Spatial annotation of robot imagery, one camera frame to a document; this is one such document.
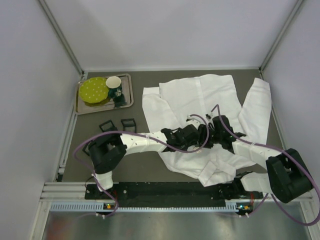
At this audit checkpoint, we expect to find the white shirt garment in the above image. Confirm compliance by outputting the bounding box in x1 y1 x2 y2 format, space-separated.
142 74 272 187

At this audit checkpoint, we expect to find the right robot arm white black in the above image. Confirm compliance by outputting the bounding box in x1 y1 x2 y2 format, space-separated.
210 115 314 203

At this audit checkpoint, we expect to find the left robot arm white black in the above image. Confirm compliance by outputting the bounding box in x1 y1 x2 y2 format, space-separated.
88 120 210 192

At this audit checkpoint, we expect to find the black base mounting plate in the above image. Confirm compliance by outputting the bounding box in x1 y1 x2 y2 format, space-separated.
84 181 255 208

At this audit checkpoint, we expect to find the white cup dark base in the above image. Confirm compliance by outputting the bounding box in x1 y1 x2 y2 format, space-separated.
105 76 123 99

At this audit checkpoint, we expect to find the green polka dot plate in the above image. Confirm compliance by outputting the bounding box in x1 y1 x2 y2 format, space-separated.
78 77 109 104

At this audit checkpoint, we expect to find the silver metal tray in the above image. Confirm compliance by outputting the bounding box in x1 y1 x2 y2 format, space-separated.
74 73 134 115

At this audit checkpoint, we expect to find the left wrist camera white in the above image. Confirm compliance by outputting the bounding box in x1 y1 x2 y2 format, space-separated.
185 115 201 128

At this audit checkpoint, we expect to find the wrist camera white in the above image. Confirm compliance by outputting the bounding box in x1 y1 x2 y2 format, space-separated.
185 115 201 128
205 112 215 120

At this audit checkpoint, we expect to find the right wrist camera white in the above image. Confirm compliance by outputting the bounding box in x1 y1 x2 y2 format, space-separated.
205 112 215 120

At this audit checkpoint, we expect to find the black square frame right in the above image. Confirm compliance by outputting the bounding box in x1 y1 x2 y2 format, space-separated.
120 118 137 133

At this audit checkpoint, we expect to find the black square frame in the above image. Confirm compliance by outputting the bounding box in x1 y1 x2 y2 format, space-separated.
120 118 137 133
99 119 118 133
82 141 91 157

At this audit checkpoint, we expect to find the black square frame left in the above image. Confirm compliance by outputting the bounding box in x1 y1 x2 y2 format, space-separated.
99 119 118 133

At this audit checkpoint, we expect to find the grey slotted cable duct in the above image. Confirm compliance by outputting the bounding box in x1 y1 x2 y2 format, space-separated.
50 202 252 213

